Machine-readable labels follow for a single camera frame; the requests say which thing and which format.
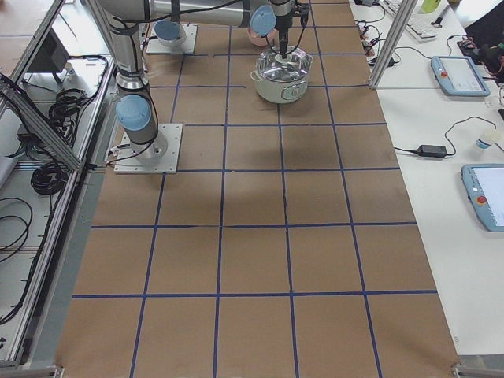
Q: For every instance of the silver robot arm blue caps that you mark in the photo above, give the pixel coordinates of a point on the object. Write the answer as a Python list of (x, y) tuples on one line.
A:
[(135, 109)]

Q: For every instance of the white paper cup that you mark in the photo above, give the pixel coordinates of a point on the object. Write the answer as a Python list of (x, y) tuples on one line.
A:
[(487, 139)]

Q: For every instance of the aluminium diagonal strut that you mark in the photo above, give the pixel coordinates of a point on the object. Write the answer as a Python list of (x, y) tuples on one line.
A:
[(35, 123)]

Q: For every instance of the lower blue teach pendant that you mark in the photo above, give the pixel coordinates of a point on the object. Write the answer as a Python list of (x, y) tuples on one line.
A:
[(484, 186)]

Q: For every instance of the pink bowl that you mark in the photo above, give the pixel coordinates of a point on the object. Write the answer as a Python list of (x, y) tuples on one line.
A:
[(256, 39)]

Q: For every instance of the white cooking pot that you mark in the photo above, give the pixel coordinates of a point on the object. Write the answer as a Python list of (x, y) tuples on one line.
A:
[(279, 93)]

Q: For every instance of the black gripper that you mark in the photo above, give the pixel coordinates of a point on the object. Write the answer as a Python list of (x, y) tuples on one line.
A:
[(282, 20)]

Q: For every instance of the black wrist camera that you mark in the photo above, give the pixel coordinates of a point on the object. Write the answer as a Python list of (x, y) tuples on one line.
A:
[(302, 11)]

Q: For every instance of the aluminium frame post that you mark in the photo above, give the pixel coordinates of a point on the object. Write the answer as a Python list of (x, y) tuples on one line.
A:
[(394, 34)]

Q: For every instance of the upper blue teach pendant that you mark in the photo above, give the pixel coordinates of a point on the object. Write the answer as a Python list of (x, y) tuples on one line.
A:
[(458, 76)]

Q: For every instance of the blue teach pendant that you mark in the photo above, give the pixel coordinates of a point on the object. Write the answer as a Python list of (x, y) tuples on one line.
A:
[(458, 76), (484, 186)]

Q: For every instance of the black power adapter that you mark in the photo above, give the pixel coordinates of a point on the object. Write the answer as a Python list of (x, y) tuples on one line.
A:
[(430, 151)]

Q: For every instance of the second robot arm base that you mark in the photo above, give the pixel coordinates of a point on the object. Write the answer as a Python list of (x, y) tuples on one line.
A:
[(169, 33)]

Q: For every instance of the white keyboard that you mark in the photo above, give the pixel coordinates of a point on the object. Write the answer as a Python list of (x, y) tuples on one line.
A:
[(420, 29)]

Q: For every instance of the green bottle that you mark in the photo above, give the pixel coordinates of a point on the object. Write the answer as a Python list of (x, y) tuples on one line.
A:
[(429, 6)]

